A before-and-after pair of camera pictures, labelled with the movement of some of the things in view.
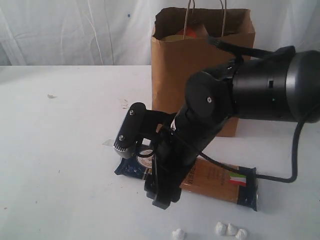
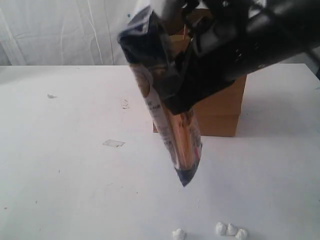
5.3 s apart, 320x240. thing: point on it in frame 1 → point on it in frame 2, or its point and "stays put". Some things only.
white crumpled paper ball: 241,234 stays put
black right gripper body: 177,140 → 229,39
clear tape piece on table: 109,142 stays put
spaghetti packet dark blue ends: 205,178 → 145,42
